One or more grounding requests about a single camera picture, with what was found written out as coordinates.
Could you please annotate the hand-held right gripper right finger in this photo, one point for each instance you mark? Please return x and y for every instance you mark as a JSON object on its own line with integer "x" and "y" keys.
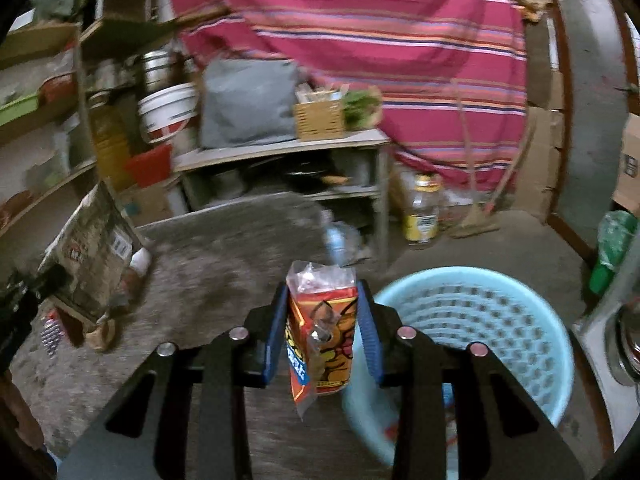
{"x": 369, "y": 342}

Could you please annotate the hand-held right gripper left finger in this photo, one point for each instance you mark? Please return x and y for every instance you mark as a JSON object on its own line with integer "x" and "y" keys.
{"x": 275, "y": 332}

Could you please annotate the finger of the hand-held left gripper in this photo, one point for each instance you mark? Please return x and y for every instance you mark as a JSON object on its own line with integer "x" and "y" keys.
{"x": 25, "y": 305}

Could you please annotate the orange cartoon snack box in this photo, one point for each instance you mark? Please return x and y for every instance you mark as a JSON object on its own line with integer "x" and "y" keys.
{"x": 330, "y": 340}

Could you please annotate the brown foil packet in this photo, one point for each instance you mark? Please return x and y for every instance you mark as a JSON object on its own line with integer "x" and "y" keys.
{"x": 95, "y": 255}

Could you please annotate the light blue plastic basket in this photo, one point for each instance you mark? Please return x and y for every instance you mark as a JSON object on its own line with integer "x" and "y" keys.
{"x": 500, "y": 310}

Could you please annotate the red white striped packet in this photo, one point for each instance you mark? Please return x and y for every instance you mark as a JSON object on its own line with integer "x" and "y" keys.
{"x": 51, "y": 335}

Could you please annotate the brown paper scrap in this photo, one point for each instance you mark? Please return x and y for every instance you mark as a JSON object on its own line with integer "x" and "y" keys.
{"x": 102, "y": 335}

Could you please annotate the grey rug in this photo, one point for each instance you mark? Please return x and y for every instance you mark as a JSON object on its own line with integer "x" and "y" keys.
{"x": 215, "y": 270}

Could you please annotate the clear plastic bottle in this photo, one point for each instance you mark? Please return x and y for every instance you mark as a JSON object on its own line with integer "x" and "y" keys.
{"x": 334, "y": 240}

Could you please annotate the yellow-lidded plastic jar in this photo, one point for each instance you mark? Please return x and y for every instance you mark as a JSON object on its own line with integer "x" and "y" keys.
{"x": 421, "y": 215}

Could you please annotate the straw broom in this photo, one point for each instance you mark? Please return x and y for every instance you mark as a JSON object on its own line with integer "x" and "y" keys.
{"x": 472, "y": 225}

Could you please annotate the small cardboard box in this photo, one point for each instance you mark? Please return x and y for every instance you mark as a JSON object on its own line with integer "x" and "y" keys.
{"x": 147, "y": 205}

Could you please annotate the black pan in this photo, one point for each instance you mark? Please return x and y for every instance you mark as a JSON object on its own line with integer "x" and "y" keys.
{"x": 315, "y": 176}

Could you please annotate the yellow oil bottle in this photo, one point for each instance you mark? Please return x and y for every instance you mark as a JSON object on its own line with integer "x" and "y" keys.
{"x": 112, "y": 150}

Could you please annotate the grey shelf table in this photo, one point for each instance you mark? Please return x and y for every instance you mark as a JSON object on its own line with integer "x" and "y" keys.
{"x": 280, "y": 147}

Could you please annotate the red plastic container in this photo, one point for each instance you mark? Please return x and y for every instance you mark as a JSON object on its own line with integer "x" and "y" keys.
{"x": 149, "y": 166}

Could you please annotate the green tray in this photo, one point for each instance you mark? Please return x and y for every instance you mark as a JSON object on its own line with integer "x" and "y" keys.
{"x": 17, "y": 109}

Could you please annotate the wicker box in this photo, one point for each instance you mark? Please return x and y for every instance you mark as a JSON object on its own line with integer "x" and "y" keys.
{"x": 319, "y": 120}

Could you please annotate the red bowl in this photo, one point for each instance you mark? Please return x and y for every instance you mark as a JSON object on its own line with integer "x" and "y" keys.
{"x": 57, "y": 89}

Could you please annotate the grey cushion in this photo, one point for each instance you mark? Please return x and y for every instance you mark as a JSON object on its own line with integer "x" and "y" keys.
{"x": 250, "y": 105}

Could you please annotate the green leafy vegetables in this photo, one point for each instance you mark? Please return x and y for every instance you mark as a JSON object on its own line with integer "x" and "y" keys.
{"x": 361, "y": 107}

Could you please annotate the white plastic bucket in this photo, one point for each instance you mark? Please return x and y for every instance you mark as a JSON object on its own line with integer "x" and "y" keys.
{"x": 167, "y": 112}

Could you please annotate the large brown cardboard box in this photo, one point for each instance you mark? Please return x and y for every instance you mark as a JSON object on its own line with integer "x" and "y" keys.
{"x": 540, "y": 165}

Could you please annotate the steel pot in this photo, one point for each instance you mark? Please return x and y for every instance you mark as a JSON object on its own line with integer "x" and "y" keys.
{"x": 627, "y": 345}

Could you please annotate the green plastic bottle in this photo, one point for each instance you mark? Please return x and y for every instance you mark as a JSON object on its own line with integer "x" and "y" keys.
{"x": 612, "y": 250}

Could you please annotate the metal pot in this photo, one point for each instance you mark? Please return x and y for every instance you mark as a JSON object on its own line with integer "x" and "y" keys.
{"x": 159, "y": 70}

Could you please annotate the wooden shelf unit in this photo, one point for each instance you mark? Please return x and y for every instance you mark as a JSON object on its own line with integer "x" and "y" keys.
{"x": 115, "y": 35}

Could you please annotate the printed cardboard box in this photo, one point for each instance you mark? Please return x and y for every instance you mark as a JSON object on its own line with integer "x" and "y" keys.
{"x": 630, "y": 165}

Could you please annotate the red striped cloth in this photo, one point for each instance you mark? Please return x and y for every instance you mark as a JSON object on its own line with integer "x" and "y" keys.
{"x": 375, "y": 25}

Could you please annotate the grey metal frame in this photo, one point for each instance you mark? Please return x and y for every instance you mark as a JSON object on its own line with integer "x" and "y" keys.
{"x": 610, "y": 290}

